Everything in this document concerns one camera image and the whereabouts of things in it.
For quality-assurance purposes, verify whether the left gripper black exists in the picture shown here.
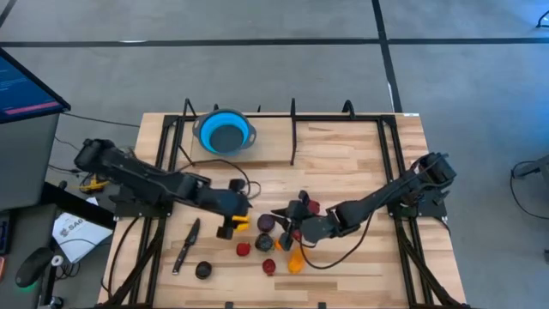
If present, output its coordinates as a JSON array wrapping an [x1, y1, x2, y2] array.
[[195, 178, 253, 240]]

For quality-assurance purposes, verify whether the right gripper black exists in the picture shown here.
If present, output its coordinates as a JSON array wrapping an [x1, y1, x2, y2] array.
[[270, 190, 344, 252]]

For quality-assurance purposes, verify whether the purple round fruit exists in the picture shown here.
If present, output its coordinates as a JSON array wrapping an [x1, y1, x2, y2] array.
[[256, 213, 278, 234]]

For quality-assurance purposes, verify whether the large orange yellow fruit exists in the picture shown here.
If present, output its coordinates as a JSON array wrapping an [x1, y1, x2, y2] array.
[[287, 246, 307, 275]]

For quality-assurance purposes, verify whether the dark avocado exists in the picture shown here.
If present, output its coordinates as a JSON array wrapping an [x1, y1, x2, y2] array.
[[195, 260, 214, 281]]

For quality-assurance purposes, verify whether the black handled kitchen knife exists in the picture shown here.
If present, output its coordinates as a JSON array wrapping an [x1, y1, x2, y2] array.
[[172, 217, 202, 276]]

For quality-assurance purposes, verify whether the blue collapsible bowl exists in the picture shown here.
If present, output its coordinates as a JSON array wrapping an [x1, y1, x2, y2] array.
[[191, 108, 257, 157]]

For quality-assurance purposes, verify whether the yellow tool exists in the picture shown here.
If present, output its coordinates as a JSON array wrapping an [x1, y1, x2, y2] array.
[[79, 174, 111, 194]]

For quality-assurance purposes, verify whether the white paper booklet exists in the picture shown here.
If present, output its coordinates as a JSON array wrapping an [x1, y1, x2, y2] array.
[[51, 211, 114, 264]]

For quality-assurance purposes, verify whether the dark desk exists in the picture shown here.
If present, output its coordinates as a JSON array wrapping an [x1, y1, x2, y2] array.
[[0, 182, 117, 309]]

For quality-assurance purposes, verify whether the black computer mouse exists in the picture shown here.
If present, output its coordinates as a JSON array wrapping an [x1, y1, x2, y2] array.
[[15, 246, 55, 288]]

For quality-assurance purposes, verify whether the computer monitor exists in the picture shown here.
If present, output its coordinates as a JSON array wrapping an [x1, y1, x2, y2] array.
[[0, 46, 72, 125]]

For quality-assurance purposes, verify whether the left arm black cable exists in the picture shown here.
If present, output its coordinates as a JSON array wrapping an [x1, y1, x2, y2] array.
[[175, 158, 262, 201]]

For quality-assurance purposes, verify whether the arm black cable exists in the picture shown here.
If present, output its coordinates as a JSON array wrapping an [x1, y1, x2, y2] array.
[[299, 209, 374, 270], [175, 158, 262, 201]]

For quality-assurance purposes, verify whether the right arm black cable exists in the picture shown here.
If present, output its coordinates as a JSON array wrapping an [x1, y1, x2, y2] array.
[[299, 209, 374, 270]]

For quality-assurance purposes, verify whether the black metal bracket stand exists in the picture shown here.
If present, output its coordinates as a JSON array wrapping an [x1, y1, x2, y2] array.
[[178, 97, 198, 167], [289, 97, 298, 167]]

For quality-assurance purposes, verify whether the black metal table frame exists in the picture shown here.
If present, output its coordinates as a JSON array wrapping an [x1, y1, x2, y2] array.
[[96, 98, 473, 309]]

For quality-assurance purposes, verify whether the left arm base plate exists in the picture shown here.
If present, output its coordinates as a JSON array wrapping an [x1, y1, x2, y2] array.
[[109, 184, 173, 218]]

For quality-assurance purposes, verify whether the black cable along frame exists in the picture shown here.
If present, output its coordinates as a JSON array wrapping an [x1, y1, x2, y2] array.
[[100, 216, 142, 300]]

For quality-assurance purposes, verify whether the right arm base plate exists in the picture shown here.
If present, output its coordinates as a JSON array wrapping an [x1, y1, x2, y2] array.
[[384, 184, 448, 218]]

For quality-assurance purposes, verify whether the thin black monitor cable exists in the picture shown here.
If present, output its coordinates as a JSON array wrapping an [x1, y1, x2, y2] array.
[[62, 111, 142, 129]]

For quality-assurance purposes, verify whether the black floor cable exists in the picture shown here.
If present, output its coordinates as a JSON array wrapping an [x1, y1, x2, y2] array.
[[509, 161, 549, 221]]

